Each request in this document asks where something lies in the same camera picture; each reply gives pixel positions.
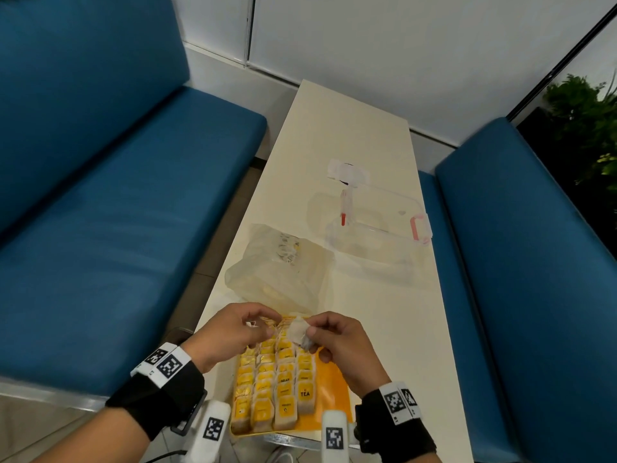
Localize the person's right hand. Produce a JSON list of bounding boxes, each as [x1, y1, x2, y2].
[[304, 311, 391, 397]]

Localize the person's left hand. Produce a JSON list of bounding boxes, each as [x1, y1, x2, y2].
[[193, 303, 283, 375]]

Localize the white tea bag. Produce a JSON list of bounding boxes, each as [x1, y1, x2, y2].
[[286, 315, 315, 353]]

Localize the person's left forearm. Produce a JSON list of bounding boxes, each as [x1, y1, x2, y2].
[[33, 406, 151, 463]]

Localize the crumpled clear plastic wrap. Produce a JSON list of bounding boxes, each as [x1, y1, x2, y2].
[[225, 223, 336, 324]]

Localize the yellow tea box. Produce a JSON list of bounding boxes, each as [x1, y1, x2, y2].
[[230, 312, 356, 437]]

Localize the rows of yellow-tagged tea sachets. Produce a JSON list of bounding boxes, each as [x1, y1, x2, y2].
[[233, 328, 317, 433]]

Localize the white marker wrist band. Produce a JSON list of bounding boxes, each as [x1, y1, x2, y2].
[[130, 342, 194, 389], [378, 381, 423, 426]]

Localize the clear plastic container pink latches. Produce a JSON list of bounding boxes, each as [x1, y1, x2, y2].
[[308, 182, 433, 285]]

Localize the white sticker label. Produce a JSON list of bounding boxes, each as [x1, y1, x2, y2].
[[326, 158, 371, 186]]

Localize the blue cushioned bench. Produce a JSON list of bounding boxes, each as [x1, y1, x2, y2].
[[417, 117, 617, 463], [0, 0, 269, 413]]

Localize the green leafy plant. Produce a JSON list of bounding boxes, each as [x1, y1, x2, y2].
[[544, 72, 617, 200]]

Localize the white wrist camera with marker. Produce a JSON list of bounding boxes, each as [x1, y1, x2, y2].
[[180, 399, 232, 463], [320, 409, 351, 463]]

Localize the black wrist strap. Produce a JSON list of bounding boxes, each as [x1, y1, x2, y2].
[[354, 389, 437, 463], [104, 358, 208, 442]]

